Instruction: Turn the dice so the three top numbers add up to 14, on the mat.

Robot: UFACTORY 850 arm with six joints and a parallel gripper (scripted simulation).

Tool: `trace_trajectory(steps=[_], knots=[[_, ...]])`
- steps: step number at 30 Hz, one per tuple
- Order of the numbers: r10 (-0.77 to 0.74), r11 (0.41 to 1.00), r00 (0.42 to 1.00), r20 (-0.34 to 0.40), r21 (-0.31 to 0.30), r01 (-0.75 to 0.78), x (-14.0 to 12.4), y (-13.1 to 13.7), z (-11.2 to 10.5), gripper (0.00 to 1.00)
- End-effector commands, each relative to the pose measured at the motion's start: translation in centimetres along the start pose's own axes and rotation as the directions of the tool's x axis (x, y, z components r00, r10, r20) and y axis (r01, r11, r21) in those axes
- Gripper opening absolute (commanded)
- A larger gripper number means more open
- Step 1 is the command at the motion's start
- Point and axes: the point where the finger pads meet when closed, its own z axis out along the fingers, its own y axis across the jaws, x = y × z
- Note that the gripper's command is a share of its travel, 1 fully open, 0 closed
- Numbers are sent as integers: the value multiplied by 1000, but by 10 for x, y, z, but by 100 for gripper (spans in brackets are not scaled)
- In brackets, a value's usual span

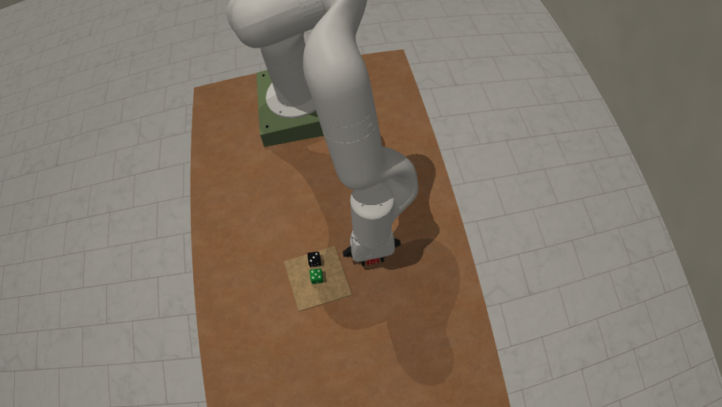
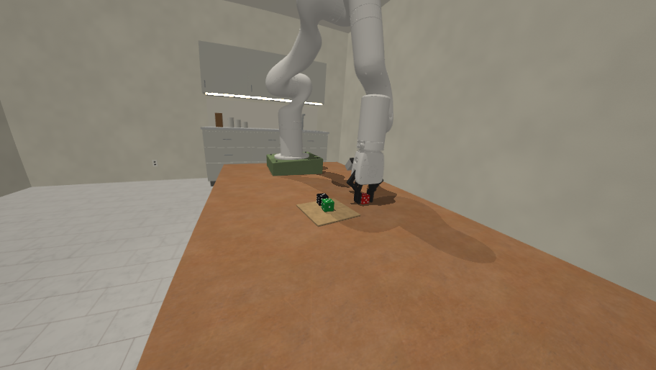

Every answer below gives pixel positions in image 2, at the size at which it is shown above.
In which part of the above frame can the green die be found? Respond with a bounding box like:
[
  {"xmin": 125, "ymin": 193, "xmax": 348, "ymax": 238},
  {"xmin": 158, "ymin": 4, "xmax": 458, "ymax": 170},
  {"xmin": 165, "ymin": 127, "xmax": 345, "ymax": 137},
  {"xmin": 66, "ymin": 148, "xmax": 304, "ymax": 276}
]
[{"xmin": 322, "ymin": 199, "xmax": 334, "ymax": 212}]

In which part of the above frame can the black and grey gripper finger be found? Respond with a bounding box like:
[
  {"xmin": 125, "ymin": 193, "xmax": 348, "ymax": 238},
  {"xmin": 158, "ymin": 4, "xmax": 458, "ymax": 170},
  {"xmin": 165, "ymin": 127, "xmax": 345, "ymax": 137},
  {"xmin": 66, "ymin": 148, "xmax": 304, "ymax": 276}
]
[
  {"xmin": 347, "ymin": 171, "xmax": 363, "ymax": 204},
  {"xmin": 367, "ymin": 180, "xmax": 383, "ymax": 202}
]

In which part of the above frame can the black die with white pips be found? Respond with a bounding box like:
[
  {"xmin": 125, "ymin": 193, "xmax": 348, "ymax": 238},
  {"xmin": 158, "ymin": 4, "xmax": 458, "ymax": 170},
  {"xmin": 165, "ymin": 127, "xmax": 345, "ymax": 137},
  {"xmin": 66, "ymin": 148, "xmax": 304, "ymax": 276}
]
[{"xmin": 316, "ymin": 193, "xmax": 329, "ymax": 206}]

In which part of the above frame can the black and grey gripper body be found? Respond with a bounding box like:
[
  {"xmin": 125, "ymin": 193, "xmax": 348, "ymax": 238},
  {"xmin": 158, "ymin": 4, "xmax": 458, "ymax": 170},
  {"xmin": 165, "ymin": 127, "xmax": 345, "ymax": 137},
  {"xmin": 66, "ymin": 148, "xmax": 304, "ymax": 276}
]
[{"xmin": 351, "ymin": 149, "xmax": 384, "ymax": 185}]

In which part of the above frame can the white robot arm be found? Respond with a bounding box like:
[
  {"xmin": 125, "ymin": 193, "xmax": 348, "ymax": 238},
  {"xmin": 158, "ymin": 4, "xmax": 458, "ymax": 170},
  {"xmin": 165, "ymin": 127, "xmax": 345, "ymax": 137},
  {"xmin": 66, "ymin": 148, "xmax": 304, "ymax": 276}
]
[{"xmin": 265, "ymin": 0, "xmax": 393, "ymax": 160}]

